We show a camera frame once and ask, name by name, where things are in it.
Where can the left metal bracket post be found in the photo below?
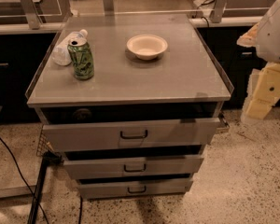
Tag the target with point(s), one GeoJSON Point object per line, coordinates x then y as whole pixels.
{"type": "Point", "coordinates": [30, 12]}

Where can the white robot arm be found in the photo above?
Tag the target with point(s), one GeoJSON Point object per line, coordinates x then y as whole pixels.
{"type": "Point", "coordinates": [268, 37]}

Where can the metal bracket post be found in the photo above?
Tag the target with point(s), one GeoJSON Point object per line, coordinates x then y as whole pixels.
{"type": "Point", "coordinates": [217, 10]}
{"type": "Point", "coordinates": [108, 0]}
{"type": "Point", "coordinates": [30, 12]}

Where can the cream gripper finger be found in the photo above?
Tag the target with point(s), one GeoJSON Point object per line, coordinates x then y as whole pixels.
{"type": "Point", "coordinates": [248, 39]}
{"type": "Point", "coordinates": [263, 92]}

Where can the clear plastic water bottle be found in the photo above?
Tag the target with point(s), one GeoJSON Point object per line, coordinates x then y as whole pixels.
{"type": "Point", "coordinates": [60, 54]}

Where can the round can inside drawer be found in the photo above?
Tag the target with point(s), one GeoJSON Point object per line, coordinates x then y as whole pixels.
{"type": "Point", "coordinates": [82, 115]}

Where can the black metal stand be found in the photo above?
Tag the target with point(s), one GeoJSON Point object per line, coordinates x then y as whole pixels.
{"type": "Point", "coordinates": [48, 159]}

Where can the right metal bracket post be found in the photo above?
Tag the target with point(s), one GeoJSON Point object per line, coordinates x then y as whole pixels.
{"type": "Point", "coordinates": [217, 10]}

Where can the grey metal drawer cabinet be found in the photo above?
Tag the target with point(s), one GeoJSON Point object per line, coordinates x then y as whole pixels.
{"type": "Point", "coordinates": [185, 82]}

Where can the green soda can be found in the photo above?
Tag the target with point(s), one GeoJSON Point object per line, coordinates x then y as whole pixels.
{"type": "Point", "coordinates": [81, 57]}

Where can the grey bottom drawer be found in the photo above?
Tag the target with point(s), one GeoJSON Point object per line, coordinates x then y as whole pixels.
{"type": "Point", "coordinates": [135, 188]}

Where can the grey top drawer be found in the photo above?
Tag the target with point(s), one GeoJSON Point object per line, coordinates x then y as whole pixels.
{"type": "Point", "coordinates": [130, 134]}

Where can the dark background counter cabinet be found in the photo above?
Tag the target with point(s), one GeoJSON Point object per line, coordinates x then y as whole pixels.
{"type": "Point", "coordinates": [21, 54]}

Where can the middle metal bracket post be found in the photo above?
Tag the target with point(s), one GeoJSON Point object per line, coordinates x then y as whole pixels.
{"type": "Point", "coordinates": [108, 0]}

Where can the wire mesh basket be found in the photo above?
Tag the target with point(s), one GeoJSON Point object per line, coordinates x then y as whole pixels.
{"type": "Point", "coordinates": [43, 146]}

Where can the white round bowl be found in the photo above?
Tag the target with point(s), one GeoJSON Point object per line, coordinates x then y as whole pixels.
{"type": "Point", "coordinates": [147, 47]}

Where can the grey drawer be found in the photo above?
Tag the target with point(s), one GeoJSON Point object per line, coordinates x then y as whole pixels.
{"type": "Point", "coordinates": [135, 188]}
{"type": "Point", "coordinates": [130, 134]}
{"type": "Point", "coordinates": [137, 166]}

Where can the grey middle drawer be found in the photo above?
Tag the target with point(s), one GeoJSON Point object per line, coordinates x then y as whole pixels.
{"type": "Point", "coordinates": [137, 166]}

